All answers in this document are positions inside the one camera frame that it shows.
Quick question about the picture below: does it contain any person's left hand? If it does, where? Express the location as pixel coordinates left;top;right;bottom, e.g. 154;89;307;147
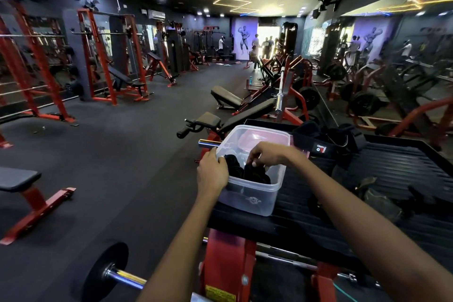
196;147;230;201

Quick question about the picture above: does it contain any person's right hand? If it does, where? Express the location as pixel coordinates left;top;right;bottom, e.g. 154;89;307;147
246;141;302;171

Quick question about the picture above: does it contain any clear plastic container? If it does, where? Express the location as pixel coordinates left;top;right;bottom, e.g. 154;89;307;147
216;125;292;217

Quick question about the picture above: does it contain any black strap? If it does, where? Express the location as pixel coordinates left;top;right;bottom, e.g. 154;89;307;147
407;185;453;217

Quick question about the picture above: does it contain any person's right forearm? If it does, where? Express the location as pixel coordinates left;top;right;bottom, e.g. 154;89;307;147
290;151;453;302

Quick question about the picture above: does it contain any person's left forearm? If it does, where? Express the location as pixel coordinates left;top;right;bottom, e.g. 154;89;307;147
136;192;227;302

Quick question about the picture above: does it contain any pink plastic lid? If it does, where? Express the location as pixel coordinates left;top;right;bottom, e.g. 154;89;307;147
237;128;310;158

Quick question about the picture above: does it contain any chrome barbell sleeve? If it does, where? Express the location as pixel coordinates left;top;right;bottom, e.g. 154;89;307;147
274;68;286;115

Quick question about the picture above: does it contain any red plate-loaded machine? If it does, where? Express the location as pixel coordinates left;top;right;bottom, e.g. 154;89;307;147
272;56;321;126

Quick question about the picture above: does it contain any black weight plate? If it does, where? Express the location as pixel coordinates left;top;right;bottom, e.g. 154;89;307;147
297;86;321;110

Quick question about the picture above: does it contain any black low bench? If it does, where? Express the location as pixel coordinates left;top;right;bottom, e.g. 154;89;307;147
211;85;245;110

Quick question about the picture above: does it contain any thin chrome bar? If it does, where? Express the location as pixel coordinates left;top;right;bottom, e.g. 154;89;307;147
201;237;358;283

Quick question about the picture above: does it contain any black ribbed platform tray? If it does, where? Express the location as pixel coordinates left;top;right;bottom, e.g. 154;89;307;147
200;119;453;302

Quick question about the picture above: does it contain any black weight stack machine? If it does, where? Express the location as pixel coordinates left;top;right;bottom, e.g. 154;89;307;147
166;27;192;74

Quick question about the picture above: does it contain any red incline bench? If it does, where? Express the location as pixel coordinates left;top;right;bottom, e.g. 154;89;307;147
145;51;177;87

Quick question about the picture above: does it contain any red power rack with bench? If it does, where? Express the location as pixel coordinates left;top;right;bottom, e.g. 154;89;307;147
77;8;153;106

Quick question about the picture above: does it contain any black cable tower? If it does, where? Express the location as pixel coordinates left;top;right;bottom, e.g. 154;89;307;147
283;22;299;58

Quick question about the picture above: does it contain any purple bodybuilder wall mural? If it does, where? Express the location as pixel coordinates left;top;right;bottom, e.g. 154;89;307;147
232;17;259;61

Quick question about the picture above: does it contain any black wall fan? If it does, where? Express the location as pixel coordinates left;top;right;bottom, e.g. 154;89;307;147
311;0;339;19

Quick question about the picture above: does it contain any large wall mirror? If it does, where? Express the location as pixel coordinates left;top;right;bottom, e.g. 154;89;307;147
304;0;453;171

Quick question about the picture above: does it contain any red floor bench frame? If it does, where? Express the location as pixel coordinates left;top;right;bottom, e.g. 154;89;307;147
0;166;77;246

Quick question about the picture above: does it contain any red squat rack frame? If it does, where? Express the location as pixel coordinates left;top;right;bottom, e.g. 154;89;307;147
0;0;77;149

